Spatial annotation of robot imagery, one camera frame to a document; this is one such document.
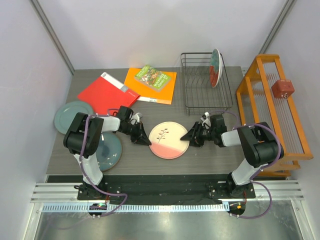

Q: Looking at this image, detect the green paperback book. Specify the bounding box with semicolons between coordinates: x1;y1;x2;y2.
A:
134;65;172;92

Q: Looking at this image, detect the red folder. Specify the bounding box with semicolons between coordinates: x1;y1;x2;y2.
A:
77;72;140;115

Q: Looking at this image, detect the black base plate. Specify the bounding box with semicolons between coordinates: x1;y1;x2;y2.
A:
75;174;256;205

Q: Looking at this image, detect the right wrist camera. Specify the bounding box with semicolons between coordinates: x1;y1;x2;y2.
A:
200;112;211;127

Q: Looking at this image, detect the orange folder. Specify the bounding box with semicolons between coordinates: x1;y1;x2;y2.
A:
124;68;177;105

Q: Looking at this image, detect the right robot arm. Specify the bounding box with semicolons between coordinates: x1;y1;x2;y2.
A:
180;113;284;198

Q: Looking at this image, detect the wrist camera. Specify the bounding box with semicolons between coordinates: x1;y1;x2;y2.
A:
200;112;211;127
130;112;143;124

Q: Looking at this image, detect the red and teal floral plate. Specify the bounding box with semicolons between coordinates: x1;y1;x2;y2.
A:
209;48;223;88

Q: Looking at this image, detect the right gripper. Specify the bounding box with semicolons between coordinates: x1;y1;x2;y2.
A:
180;121;216;147

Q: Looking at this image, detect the orange wooden rack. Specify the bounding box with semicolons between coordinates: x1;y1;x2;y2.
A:
235;54;314;177

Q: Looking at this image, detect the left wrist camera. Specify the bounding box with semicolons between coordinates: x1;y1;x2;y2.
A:
130;112;143;124

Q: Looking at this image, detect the red cube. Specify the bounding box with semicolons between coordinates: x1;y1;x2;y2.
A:
271;79;295;99

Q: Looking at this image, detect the dark blue glazed plate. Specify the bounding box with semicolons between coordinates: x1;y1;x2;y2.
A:
96;131;123;172

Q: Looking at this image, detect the plain grey-green plate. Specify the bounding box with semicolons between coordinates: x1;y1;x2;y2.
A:
53;101;94;135

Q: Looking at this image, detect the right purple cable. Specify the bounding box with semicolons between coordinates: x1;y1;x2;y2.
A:
207;110;285;219

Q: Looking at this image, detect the aluminium rail frame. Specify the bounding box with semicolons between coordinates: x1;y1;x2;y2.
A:
24;179;315;240

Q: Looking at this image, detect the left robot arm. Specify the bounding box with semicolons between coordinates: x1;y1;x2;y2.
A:
63;105;152;200

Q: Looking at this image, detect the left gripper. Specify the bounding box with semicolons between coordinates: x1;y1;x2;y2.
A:
121;121;152;147

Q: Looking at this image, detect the black wire dish rack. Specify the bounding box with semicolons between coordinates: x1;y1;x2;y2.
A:
179;52;234;116

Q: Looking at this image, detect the pink and cream plate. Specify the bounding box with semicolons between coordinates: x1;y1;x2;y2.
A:
148;121;190;160

